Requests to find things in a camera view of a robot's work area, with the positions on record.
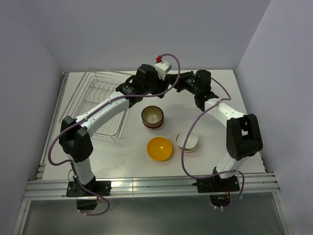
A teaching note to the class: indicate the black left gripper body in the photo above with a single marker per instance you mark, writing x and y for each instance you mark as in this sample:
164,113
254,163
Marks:
160,85

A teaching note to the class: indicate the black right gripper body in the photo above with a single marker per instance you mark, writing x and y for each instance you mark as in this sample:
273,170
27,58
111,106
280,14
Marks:
186,82

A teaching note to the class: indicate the green white square bowl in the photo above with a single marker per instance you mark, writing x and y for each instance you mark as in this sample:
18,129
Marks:
192,142

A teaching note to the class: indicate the yellow plastic bowl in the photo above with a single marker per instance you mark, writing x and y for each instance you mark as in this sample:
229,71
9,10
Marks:
159,149

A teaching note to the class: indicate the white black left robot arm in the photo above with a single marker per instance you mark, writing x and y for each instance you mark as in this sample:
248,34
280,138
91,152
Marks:
76,133

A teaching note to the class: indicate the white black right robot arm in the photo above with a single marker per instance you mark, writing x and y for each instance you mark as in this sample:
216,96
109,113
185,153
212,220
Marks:
243,136

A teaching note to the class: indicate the red striped beige bowl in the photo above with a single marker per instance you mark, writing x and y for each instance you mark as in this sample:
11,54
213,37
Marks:
152,117

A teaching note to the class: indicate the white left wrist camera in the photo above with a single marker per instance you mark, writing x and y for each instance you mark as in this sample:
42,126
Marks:
162,69

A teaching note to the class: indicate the metal wire dish rack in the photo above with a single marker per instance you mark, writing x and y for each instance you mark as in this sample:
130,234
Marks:
93,88

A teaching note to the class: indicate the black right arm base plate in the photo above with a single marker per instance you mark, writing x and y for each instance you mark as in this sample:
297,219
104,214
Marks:
217,184

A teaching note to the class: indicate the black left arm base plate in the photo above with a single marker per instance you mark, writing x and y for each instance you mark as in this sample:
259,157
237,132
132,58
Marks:
102,188

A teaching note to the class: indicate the black box under rail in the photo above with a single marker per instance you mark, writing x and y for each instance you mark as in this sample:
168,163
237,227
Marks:
86,204

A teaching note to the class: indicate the aluminium frame rail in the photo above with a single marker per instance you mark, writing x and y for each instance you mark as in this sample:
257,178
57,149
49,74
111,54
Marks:
146,187

